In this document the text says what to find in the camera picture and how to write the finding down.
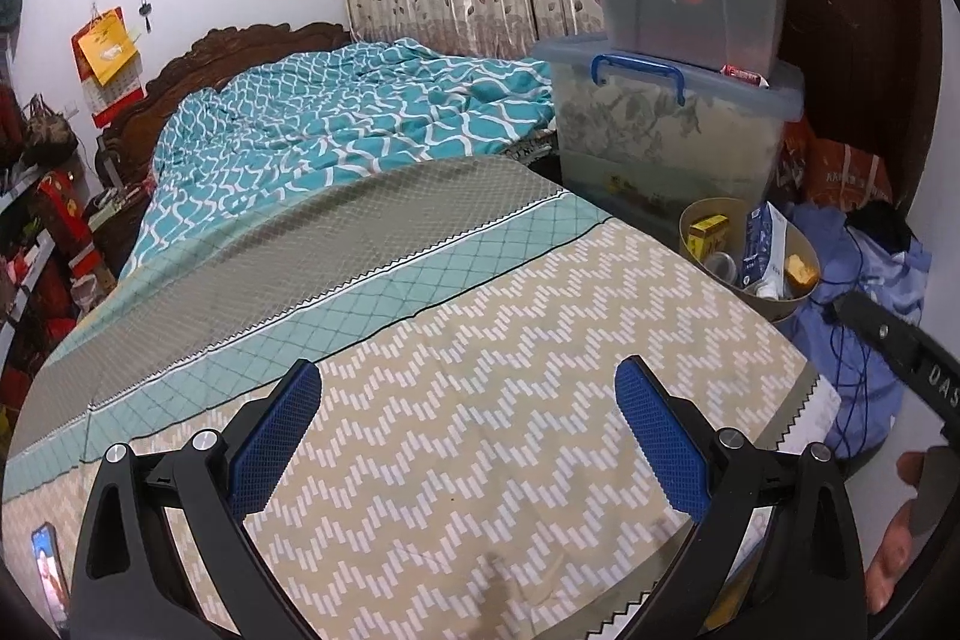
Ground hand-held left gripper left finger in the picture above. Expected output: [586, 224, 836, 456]
[71, 359, 323, 640]

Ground orange wrapper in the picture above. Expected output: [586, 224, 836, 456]
[784, 254, 820, 292]

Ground grey shelf unit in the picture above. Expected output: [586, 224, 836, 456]
[0, 164, 57, 348]

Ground red gift box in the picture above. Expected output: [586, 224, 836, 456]
[37, 171, 98, 281]

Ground teal patterned blanket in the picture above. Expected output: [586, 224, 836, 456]
[120, 38, 560, 277]

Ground beige trash bin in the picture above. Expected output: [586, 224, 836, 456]
[679, 197, 822, 322]

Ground red yellow wall calendar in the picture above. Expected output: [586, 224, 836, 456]
[71, 6, 143, 127]

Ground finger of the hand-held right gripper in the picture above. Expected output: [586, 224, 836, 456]
[832, 291, 920, 378]

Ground dark wooden door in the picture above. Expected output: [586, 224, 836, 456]
[765, 0, 942, 214]

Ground brown handbag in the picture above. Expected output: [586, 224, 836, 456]
[19, 94, 80, 169]

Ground beige chevron bed mat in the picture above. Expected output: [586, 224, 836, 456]
[0, 156, 841, 640]

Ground person's right hand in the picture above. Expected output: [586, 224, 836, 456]
[866, 449, 931, 615]

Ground red orange bag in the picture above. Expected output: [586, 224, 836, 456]
[780, 122, 893, 210]

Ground hanging red clothes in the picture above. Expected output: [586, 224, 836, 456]
[0, 85, 23, 169]

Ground storage box blue handle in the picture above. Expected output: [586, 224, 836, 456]
[536, 36, 807, 244]

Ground smartphone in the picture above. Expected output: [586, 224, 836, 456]
[30, 521, 72, 633]

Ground blue cloth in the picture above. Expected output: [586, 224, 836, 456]
[780, 201, 931, 453]

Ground black cable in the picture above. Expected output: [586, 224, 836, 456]
[821, 220, 901, 461]

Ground black cloth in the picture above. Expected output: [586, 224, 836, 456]
[844, 201, 912, 255]

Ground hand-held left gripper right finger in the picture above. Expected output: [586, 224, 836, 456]
[613, 355, 867, 640]

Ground yellow cardboard box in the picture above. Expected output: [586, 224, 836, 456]
[688, 216, 732, 259]

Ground carved wooden headboard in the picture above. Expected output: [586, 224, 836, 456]
[94, 21, 353, 191]

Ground small red packet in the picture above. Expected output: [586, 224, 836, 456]
[720, 64, 773, 88]

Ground dark wooden nightstand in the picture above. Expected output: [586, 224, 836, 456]
[82, 186, 155, 281]

